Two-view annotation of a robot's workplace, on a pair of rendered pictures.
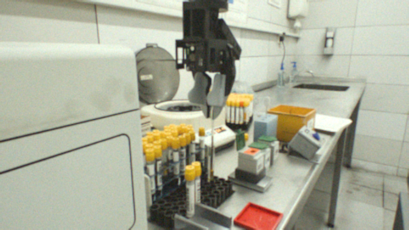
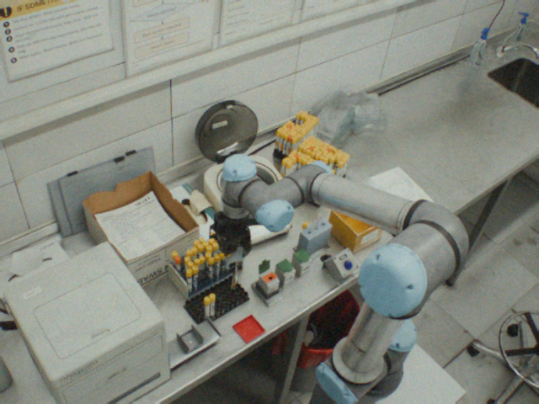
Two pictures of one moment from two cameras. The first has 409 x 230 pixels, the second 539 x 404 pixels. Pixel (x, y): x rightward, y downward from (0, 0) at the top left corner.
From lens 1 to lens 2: 1.19 m
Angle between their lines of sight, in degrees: 33
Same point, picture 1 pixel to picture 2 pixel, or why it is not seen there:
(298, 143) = (330, 265)
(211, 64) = (229, 249)
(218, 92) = (237, 255)
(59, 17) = (136, 98)
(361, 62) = not seen: outside the picture
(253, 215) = (248, 325)
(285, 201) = (278, 319)
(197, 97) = not seen: hidden behind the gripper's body
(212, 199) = (226, 307)
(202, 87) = not seen: hidden behind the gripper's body
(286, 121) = (344, 229)
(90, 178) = (150, 346)
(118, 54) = (158, 322)
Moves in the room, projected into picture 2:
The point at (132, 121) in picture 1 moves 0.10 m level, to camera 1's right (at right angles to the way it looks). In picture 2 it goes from (162, 332) to (203, 347)
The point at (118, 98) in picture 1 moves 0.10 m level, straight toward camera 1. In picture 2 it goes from (158, 330) to (153, 370)
